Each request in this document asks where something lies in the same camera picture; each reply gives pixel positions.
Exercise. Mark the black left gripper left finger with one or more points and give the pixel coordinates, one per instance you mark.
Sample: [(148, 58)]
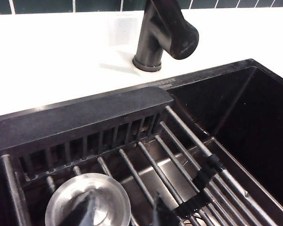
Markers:
[(86, 212)]

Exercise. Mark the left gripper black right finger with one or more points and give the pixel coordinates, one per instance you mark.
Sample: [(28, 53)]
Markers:
[(162, 214)]

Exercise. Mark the black slotted sink tray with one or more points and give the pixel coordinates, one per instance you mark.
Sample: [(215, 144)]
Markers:
[(85, 117)]

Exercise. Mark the black kitchen sink basin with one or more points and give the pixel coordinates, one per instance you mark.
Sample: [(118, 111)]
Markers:
[(250, 117)]

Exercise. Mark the black roll-up rod rack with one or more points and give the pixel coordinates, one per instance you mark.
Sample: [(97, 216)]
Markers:
[(214, 162)]

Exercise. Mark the black kitchen faucet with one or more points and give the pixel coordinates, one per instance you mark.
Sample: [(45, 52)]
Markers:
[(155, 30)]

